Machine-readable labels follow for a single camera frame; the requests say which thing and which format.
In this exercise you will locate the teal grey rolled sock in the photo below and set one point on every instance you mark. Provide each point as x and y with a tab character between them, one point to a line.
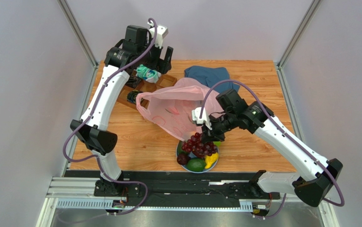
147	74

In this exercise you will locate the aluminium frame rail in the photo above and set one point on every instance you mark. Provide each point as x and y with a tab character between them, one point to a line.
69	202

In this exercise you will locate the dark red fake fruit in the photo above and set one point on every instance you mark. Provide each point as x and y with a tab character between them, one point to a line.
183	159

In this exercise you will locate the light green fake apple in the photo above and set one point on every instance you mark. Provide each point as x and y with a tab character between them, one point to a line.
217	143

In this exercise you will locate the wooden compartment tray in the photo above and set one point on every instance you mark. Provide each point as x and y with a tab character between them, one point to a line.
164	81

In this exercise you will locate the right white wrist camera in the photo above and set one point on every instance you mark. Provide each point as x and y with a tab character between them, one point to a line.
201	118

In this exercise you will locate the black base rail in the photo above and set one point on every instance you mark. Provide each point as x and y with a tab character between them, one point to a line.
179	189

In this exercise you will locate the green fake lime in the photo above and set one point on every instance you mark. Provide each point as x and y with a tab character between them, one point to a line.
196	165

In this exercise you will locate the blue cloth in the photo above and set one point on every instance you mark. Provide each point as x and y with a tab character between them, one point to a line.
208	77

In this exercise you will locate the fake purple grapes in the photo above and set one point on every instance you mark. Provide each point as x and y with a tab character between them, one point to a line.
197	147

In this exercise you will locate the green fake avocado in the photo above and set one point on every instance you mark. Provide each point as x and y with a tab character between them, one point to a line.
179	148

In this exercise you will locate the left aluminium corner post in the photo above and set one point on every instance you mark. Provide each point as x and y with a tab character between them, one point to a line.
65	7

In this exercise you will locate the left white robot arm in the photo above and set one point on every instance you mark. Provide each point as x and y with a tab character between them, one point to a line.
133	62

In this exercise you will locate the right aluminium corner post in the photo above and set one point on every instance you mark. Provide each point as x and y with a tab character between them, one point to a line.
311	11

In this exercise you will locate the blue plate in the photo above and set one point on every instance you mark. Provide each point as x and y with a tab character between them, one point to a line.
193	156

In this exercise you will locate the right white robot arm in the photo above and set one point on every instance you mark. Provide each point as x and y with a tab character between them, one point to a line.
315	175

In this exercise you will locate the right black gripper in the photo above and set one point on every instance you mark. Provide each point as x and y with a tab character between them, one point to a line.
218	128

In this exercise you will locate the yellow fake pear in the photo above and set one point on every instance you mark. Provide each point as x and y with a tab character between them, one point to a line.
210	159

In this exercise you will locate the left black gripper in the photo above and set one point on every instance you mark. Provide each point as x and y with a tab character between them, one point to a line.
162	66

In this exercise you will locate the aluminium corner post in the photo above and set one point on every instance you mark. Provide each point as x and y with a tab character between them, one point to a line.
65	7
311	11

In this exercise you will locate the pink plastic bag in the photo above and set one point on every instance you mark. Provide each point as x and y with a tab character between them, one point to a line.
171	107

